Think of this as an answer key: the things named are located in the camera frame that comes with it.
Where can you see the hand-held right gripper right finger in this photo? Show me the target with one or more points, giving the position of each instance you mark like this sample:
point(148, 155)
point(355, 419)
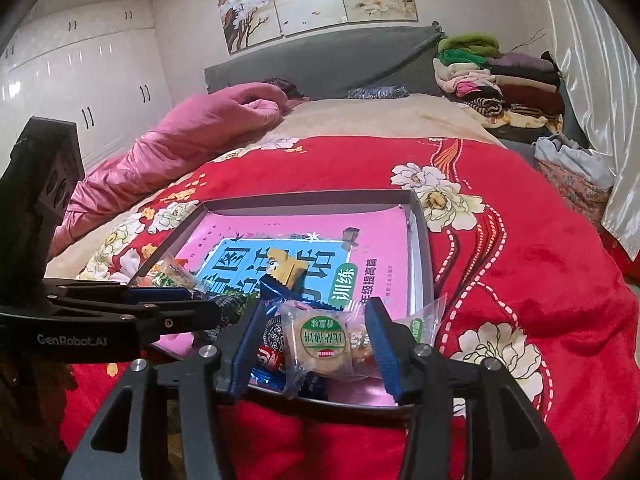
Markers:
point(385, 355)

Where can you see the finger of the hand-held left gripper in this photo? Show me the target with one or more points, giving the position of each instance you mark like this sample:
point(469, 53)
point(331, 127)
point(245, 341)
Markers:
point(155, 295)
point(190, 317)

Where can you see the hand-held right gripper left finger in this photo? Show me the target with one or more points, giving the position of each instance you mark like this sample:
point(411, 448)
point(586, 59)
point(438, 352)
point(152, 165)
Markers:
point(242, 360)

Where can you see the small orange green packet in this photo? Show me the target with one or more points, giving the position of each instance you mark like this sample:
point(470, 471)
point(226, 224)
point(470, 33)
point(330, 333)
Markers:
point(170, 275)

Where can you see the blue cookie packet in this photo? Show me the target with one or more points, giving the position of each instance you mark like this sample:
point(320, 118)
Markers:
point(267, 332)

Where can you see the dark green snack packet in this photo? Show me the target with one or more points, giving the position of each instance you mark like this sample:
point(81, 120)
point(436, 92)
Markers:
point(232, 307)

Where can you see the clear brown pastry packet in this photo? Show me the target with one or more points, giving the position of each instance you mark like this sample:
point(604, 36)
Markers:
point(425, 325)

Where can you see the green label round pastry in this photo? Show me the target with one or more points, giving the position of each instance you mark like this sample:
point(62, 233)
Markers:
point(320, 345)

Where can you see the yellow snack bar packet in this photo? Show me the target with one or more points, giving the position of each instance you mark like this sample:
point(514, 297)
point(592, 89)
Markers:
point(287, 270)

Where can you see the dark shallow cardboard box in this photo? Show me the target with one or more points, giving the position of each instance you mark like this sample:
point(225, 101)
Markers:
point(422, 260)

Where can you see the white wardrobe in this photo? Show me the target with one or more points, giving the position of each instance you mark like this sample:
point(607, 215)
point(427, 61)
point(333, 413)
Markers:
point(100, 85)

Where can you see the pink book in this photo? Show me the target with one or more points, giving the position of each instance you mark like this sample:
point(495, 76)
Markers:
point(350, 230)

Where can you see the pink quilt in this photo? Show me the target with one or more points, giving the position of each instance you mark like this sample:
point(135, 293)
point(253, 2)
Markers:
point(175, 145)

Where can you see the red floral blanket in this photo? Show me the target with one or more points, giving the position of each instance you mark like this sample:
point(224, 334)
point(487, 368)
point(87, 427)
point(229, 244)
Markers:
point(540, 285)

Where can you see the dark maroon cloth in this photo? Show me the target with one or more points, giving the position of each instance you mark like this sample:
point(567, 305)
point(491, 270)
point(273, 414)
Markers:
point(282, 90)

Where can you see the floral fabric basket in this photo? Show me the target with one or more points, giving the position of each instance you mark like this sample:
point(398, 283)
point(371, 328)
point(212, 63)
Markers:
point(575, 200)

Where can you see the red cloth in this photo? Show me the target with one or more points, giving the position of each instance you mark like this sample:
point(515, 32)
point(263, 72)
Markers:
point(625, 255)

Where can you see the dark patterned pillow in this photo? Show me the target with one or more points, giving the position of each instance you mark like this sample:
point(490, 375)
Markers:
point(377, 92)

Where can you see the pale blue cloth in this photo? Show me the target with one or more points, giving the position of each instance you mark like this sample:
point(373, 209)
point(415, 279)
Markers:
point(575, 157)

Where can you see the tree blossom painting panel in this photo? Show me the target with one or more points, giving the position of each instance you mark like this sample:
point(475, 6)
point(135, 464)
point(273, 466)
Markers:
point(245, 5)

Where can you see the grey headboard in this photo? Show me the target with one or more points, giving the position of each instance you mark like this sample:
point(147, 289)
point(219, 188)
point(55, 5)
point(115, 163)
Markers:
point(340, 60)

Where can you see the stack of folded clothes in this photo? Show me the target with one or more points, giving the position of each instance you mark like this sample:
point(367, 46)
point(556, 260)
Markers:
point(520, 85)

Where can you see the white satin curtain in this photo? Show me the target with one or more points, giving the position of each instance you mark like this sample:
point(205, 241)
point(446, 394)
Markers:
point(595, 85)

